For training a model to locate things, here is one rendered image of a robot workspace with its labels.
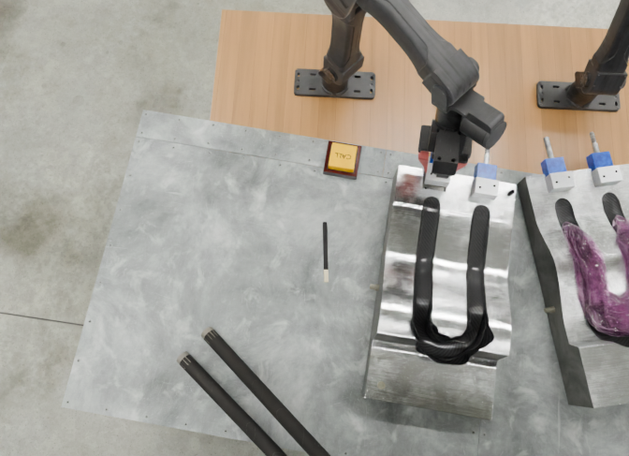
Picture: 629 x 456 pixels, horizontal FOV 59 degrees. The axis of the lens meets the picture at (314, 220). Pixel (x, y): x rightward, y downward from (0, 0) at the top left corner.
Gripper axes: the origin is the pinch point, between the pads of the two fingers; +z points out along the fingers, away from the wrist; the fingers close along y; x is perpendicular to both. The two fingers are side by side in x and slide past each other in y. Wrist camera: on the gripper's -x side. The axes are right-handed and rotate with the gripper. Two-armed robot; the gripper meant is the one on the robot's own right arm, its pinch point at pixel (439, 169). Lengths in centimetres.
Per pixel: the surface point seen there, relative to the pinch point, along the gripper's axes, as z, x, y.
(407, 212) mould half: 7.9, -6.3, -5.2
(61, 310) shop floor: 90, -11, -122
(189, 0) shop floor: 46, 117, -107
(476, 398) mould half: 24.5, -38.2, 14.0
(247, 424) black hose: 24, -52, -30
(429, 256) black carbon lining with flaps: 12.2, -13.9, 0.7
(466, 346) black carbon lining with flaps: 19.0, -30.0, 10.5
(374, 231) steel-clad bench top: 16.5, -6.7, -11.8
